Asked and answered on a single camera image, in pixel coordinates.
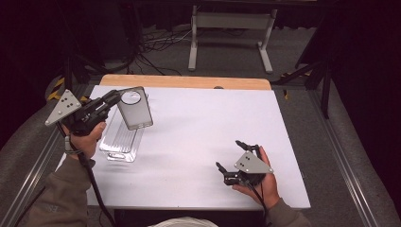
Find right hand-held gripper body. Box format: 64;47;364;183
223;144;274;187

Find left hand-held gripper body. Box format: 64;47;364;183
44;89;110;137

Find dark translucent phone case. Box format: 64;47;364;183
116;86;154;131

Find clear plastic ribbed container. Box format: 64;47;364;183
98;103;146;164

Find person's left hand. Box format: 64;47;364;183
61;121;108;160

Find person's right hand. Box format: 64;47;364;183
232;146;282;210

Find yellow black floor tape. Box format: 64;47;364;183
46;77;91;102

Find white table sheet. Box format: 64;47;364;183
56;84;311;212

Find black tripod stand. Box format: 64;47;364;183
270;46;336;120
61;46;106;93

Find person's white clothing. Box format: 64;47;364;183
147;216;219;227

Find white metal stand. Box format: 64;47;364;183
187;0;318;75

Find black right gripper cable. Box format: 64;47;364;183
242;179;270;227

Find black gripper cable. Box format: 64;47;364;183
242;179;270;227
56;121;117;227

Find grey wrist strap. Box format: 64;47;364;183
64;134;83;156

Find black floor cables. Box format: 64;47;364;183
126;26;194;78

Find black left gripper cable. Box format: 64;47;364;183
56;121;117;227

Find aluminium floor rail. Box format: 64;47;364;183
306;89;381;227
0;126;65;227

